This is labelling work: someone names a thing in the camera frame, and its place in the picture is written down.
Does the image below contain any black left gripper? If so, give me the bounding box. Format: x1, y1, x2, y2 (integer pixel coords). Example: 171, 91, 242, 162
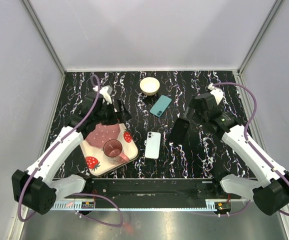
94, 98, 133, 126

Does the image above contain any phone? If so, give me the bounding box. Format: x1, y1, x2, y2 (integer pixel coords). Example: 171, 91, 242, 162
149, 95, 172, 117

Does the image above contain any black smartphone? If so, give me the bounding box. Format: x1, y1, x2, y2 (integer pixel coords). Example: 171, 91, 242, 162
144, 131, 161, 160

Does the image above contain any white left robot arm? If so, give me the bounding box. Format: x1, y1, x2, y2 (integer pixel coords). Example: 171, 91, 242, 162
11, 86, 131, 215

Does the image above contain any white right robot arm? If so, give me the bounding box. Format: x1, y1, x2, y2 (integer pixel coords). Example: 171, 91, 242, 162
186, 90, 289, 216

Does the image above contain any pink dotted plate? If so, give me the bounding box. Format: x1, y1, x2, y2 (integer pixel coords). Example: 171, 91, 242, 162
85, 123, 121, 149

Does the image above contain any cream ceramic bowl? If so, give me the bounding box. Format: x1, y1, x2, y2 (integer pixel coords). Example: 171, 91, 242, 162
139, 77, 160, 96

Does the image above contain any white strawberry tray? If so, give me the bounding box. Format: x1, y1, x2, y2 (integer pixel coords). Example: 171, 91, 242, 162
80, 123, 139, 177

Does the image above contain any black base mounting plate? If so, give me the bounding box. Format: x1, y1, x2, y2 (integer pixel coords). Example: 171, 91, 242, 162
63, 177, 242, 201

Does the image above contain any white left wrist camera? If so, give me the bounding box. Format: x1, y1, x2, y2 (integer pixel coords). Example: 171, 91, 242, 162
99, 85, 113, 105

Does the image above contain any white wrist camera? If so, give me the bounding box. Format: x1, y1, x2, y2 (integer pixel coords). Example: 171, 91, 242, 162
208, 83, 224, 105
99, 85, 113, 105

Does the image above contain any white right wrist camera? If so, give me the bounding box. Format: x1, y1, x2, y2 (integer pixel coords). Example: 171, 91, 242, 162
208, 83, 224, 105

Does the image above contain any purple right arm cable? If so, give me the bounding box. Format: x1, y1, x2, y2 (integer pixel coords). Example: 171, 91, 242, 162
184, 82, 289, 218

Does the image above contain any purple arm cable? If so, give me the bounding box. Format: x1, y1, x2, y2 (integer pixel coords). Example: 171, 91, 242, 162
17, 74, 124, 228
184, 82, 289, 218

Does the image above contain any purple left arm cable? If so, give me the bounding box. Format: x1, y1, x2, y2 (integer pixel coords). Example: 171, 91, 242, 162
17, 74, 124, 228

